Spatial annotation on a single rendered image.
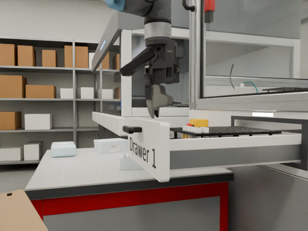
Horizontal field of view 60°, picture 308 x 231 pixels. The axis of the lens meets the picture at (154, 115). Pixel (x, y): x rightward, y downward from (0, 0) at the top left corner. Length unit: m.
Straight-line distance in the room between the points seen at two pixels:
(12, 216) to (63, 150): 0.70
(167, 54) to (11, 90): 3.89
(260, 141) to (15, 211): 0.47
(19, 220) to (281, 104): 0.59
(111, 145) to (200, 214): 0.50
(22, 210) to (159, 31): 0.52
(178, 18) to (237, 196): 1.04
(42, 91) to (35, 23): 1.23
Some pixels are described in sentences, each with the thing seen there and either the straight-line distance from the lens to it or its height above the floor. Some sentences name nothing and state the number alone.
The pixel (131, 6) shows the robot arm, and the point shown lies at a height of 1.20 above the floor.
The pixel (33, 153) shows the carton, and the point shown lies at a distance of 4.50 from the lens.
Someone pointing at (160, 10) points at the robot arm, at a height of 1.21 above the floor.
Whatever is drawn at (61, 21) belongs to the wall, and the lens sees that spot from 5.02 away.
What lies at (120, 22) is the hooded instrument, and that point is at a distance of 1.49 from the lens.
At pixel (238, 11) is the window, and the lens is 0.94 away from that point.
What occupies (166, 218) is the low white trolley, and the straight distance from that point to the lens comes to 0.82.
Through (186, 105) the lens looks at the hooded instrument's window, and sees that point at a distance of 1.56.
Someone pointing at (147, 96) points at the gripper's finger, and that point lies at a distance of 0.72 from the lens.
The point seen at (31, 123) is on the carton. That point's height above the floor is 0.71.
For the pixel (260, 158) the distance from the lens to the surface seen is 0.62.
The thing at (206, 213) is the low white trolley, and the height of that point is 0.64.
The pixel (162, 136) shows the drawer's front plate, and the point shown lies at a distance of 0.48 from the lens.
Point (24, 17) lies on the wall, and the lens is 5.11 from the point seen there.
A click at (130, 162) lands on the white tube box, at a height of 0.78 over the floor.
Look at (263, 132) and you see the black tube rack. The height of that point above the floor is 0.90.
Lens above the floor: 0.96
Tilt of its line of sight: 2 degrees down
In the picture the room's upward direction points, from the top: straight up
